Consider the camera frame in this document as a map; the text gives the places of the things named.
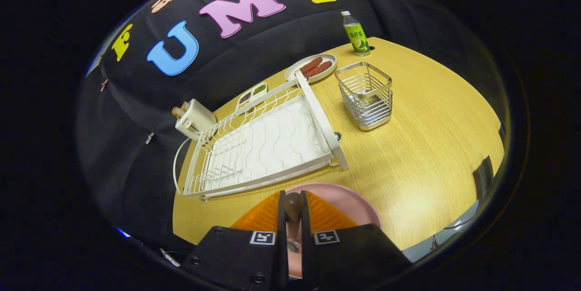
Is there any green label drink bottle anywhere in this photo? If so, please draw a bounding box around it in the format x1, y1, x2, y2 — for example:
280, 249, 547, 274
341, 11, 371, 57

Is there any brown sausage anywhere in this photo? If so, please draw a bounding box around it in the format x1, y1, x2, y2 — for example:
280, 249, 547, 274
303, 60, 333, 79
299, 57, 323, 74

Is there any wooden handle metal spoon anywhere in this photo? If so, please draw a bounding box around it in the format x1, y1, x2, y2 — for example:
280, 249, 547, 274
284, 192, 304, 254

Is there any white sectioned spice tray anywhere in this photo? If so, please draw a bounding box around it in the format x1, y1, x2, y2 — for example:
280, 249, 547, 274
235, 82, 268, 115

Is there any black chair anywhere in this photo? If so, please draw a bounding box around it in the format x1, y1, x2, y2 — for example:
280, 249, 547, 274
430, 155, 495, 250

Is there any white wire dish rack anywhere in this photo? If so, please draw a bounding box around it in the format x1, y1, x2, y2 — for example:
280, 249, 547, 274
173, 77, 350, 203

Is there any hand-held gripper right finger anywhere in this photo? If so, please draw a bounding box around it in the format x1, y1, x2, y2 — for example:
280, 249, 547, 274
300, 190, 414, 291

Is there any metal wire basket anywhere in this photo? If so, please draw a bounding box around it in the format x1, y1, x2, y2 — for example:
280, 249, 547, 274
335, 62, 394, 131

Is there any pink plate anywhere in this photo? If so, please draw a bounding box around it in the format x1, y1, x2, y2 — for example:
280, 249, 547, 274
286, 182, 382, 279

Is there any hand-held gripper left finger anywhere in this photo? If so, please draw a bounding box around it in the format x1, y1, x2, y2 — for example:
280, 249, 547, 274
181, 190, 289, 291

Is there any cream toaster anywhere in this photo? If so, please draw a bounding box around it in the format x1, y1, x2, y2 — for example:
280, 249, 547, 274
175, 99, 218, 141

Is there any white plate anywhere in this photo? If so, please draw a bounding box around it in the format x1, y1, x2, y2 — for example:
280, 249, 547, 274
285, 54, 337, 84

